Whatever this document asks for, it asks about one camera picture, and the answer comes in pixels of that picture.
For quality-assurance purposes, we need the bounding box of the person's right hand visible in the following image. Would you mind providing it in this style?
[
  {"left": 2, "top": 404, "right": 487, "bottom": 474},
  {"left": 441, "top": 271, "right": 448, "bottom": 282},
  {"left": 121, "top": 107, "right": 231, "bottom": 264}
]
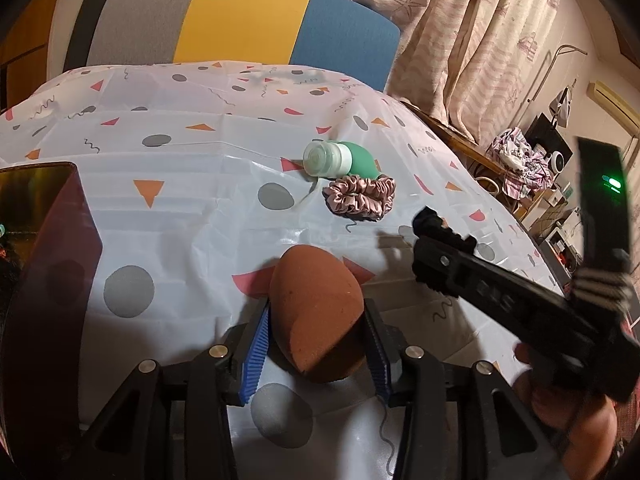
[{"left": 514, "top": 344, "right": 617, "bottom": 462}]

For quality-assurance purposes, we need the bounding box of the wall air conditioner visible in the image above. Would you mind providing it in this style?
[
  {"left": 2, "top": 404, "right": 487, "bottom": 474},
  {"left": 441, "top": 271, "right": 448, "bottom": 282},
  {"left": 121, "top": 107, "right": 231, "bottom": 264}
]
[{"left": 586, "top": 80, "right": 640, "bottom": 137}]

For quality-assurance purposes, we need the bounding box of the pink satin scrunchie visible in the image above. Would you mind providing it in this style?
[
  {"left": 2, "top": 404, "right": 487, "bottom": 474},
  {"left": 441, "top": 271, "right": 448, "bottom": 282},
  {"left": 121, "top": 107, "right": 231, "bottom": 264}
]
[{"left": 323, "top": 175, "right": 397, "bottom": 221}]

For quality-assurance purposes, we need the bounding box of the brown makeup sponge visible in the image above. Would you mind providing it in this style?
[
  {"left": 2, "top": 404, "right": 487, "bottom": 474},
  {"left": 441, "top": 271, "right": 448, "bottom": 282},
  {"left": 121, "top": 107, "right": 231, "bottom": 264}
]
[{"left": 269, "top": 246, "right": 367, "bottom": 384}]

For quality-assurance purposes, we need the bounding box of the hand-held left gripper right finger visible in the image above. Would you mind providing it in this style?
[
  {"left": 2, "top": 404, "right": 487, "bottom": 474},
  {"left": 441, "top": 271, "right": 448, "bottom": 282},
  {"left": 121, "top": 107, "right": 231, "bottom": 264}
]
[{"left": 362, "top": 299, "right": 566, "bottom": 480}]

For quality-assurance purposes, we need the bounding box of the wooden desk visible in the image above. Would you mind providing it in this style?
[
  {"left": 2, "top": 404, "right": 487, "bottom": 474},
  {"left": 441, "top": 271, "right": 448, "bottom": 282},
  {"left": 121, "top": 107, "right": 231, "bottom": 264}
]
[{"left": 409, "top": 105, "right": 561, "bottom": 223}]

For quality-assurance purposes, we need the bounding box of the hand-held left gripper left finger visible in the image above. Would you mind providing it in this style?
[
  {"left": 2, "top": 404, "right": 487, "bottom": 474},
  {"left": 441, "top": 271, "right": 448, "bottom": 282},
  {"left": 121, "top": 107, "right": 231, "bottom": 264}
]
[{"left": 65, "top": 305, "right": 274, "bottom": 480}]

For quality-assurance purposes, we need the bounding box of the pink patterned curtain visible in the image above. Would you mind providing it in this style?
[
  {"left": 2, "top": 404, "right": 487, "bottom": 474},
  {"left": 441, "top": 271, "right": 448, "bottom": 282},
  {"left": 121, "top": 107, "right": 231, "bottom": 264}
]
[{"left": 257, "top": 0, "right": 568, "bottom": 148}]

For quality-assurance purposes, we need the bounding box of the green squeeze bottle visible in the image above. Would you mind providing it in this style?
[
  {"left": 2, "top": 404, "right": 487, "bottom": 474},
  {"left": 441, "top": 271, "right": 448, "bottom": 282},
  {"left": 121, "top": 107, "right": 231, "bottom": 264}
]
[{"left": 303, "top": 140, "right": 385, "bottom": 181}]

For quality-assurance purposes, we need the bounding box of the dark red storage box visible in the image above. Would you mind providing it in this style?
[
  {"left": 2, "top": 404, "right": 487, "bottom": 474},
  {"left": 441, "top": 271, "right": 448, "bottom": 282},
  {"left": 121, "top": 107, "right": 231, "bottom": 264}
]
[{"left": 0, "top": 161, "right": 104, "bottom": 466}]

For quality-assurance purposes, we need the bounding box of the patterned plastic tablecloth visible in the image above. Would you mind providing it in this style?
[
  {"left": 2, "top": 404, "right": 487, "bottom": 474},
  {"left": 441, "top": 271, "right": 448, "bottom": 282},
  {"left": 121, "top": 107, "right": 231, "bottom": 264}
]
[{"left": 0, "top": 62, "right": 571, "bottom": 480}]

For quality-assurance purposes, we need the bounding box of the pile of clothes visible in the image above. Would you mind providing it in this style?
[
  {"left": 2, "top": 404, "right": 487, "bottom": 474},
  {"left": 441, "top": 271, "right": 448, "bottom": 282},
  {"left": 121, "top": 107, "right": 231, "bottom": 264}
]
[{"left": 491, "top": 127, "right": 552, "bottom": 197}]

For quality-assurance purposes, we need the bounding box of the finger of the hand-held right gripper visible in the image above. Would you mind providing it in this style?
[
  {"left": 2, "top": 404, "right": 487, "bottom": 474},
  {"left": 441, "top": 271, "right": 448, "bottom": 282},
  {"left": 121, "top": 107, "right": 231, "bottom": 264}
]
[
  {"left": 413, "top": 206, "right": 478, "bottom": 257},
  {"left": 414, "top": 238, "right": 468, "bottom": 297}
]

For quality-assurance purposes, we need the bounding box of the grey yellow blue chair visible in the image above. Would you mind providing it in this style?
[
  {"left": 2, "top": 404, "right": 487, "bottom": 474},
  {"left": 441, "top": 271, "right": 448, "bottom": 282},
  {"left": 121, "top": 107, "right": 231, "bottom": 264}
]
[{"left": 64, "top": 0, "right": 402, "bottom": 92}]

